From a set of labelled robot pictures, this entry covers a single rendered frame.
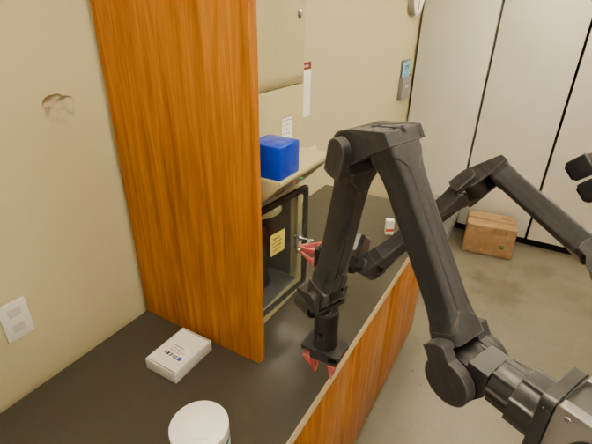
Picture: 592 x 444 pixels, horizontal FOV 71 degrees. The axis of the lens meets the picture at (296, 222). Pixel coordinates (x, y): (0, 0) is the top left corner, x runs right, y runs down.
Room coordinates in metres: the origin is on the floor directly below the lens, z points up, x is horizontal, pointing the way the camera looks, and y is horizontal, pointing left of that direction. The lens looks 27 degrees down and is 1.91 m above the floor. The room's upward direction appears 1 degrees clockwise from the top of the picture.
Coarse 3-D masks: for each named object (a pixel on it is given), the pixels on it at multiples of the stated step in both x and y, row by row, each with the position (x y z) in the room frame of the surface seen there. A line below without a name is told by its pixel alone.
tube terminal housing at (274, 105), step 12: (300, 84) 1.31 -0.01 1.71; (264, 96) 1.14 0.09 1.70; (276, 96) 1.19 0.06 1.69; (288, 96) 1.25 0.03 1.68; (300, 96) 1.31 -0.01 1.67; (264, 108) 1.14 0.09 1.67; (276, 108) 1.19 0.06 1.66; (288, 108) 1.25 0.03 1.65; (300, 108) 1.31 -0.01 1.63; (264, 120) 1.14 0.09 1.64; (276, 120) 1.19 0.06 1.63; (300, 120) 1.31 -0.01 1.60; (264, 132) 1.14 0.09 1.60; (276, 132) 1.19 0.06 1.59; (300, 132) 1.31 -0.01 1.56; (300, 144) 1.32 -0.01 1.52; (288, 192) 1.25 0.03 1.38; (264, 204) 1.13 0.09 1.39
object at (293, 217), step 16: (304, 192) 1.28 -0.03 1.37; (272, 208) 1.13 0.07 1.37; (288, 208) 1.20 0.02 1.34; (304, 208) 1.28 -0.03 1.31; (272, 224) 1.13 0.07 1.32; (288, 224) 1.20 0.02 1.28; (304, 224) 1.28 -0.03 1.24; (288, 240) 1.20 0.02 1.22; (272, 256) 1.13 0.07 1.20; (288, 256) 1.20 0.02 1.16; (272, 272) 1.13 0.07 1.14; (288, 272) 1.21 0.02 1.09; (304, 272) 1.29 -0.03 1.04; (272, 288) 1.13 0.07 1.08; (288, 288) 1.21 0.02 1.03; (272, 304) 1.13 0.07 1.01
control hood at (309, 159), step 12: (300, 156) 1.22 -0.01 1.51; (312, 156) 1.22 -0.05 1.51; (324, 156) 1.22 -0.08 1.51; (300, 168) 1.11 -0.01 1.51; (312, 168) 1.15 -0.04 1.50; (264, 180) 1.02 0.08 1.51; (288, 180) 1.03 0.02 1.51; (300, 180) 1.23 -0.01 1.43; (264, 192) 1.01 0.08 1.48; (276, 192) 1.03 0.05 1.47
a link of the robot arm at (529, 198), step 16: (496, 160) 1.05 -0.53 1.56; (480, 176) 1.04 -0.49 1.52; (496, 176) 1.02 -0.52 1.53; (512, 176) 1.00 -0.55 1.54; (480, 192) 1.05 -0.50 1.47; (512, 192) 0.97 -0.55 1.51; (528, 192) 0.95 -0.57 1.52; (528, 208) 0.92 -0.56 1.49; (544, 208) 0.89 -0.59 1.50; (560, 208) 0.89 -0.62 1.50; (544, 224) 0.87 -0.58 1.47; (560, 224) 0.85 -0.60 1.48; (576, 224) 0.83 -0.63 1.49; (560, 240) 0.83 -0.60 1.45; (576, 240) 0.80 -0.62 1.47; (576, 256) 0.78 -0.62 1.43
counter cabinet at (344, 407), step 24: (408, 264) 1.73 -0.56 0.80; (408, 288) 1.81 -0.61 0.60; (384, 312) 1.45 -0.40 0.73; (408, 312) 1.91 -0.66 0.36; (384, 336) 1.50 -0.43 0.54; (360, 360) 1.22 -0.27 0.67; (384, 360) 1.57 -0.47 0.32; (336, 384) 1.01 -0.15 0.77; (360, 384) 1.26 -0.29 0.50; (336, 408) 1.03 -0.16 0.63; (360, 408) 1.29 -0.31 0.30; (312, 432) 0.86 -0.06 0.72; (336, 432) 1.05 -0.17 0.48
